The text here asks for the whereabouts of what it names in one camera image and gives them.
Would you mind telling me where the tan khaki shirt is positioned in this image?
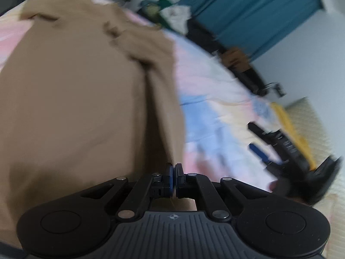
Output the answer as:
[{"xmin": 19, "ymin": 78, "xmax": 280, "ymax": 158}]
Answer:
[{"xmin": 1, "ymin": 0, "xmax": 185, "ymax": 247}]

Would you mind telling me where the quilted cream headboard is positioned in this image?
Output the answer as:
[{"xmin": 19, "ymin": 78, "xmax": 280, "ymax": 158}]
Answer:
[{"xmin": 286, "ymin": 97, "xmax": 344, "ymax": 258}]

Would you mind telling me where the right blue curtain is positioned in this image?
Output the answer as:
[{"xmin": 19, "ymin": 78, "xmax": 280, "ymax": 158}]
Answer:
[{"xmin": 179, "ymin": 0, "xmax": 322, "ymax": 60}]

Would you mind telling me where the pile of clothes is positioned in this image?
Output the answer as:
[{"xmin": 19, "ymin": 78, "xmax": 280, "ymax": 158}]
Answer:
[{"xmin": 136, "ymin": 0, "xmax": 216, "ymax": 41}]

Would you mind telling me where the brown paper bag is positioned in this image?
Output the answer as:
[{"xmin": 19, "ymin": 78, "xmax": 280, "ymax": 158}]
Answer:
[{"xmin": 220, "ymin": 47, "xmax": 251, "ymax": 72}]

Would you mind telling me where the wall power outlet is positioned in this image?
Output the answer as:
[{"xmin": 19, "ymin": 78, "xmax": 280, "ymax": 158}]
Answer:
[{"xmin": 265, "ymin": 82, "xmax": 287, "ymax": 98}]

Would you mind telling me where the black sofa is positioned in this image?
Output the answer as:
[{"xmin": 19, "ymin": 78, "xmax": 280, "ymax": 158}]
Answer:
[{"xmin": 186, "ymin": 19, "xmax": 268, "ymax": 97}]

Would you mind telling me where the pastel tie-dye duvet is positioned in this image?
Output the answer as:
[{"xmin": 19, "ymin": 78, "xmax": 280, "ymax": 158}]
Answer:
[{"xmin": 0, "ymin": 0, "xmax": 337, "ymax": 259}]

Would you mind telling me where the yellow plush pillow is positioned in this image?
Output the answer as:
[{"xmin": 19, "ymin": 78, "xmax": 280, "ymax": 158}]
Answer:
[{"xmin": 270, "ymin": 102, "xmax": 317, "ymax": 170}]

